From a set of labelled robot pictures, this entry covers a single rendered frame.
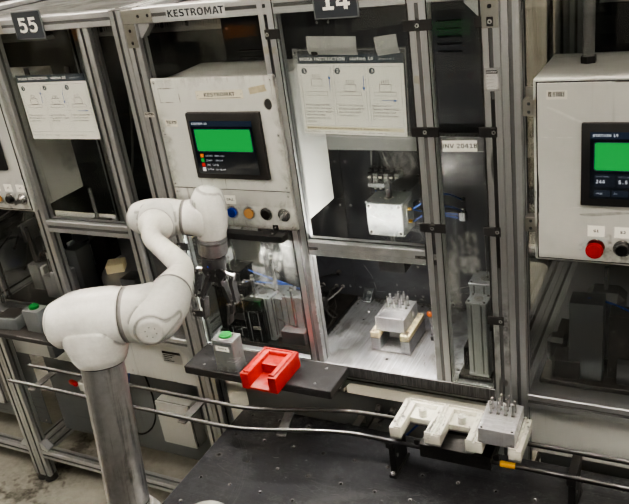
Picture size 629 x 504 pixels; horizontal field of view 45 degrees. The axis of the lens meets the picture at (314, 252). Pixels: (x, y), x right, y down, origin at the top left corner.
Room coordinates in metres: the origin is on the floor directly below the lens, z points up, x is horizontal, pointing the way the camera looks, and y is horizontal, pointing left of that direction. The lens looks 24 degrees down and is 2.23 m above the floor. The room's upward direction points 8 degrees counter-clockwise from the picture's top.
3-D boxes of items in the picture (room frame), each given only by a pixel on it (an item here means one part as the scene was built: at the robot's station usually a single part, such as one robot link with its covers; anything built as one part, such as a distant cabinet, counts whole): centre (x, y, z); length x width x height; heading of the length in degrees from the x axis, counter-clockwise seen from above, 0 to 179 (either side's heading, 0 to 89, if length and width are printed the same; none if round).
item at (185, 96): (2.27, 0.16, 1.60); 0.42 x 0.29 x 0.46; 60
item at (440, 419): (1.70, -0.33, 0.84); 0.36 x 0.14 x 0.10; 60
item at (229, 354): (2.12, 0.31, 0.97); 0.08 x 0.08 x 0.12; 60
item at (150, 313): (1.54, 0.38, 1.44); 0.18 x 0.14 x 0.13; 172
